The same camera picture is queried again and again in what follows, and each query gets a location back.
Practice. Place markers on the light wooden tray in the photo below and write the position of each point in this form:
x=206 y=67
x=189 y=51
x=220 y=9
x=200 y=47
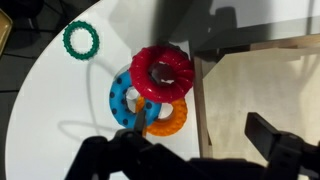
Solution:
x=260 y=86

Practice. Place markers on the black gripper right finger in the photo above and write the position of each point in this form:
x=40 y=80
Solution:
x=283 y=150

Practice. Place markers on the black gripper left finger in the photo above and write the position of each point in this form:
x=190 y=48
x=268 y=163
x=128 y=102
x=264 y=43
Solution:
x=133 y=156

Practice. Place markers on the tan object edge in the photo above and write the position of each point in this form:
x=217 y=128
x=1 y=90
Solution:
x=4 y=30

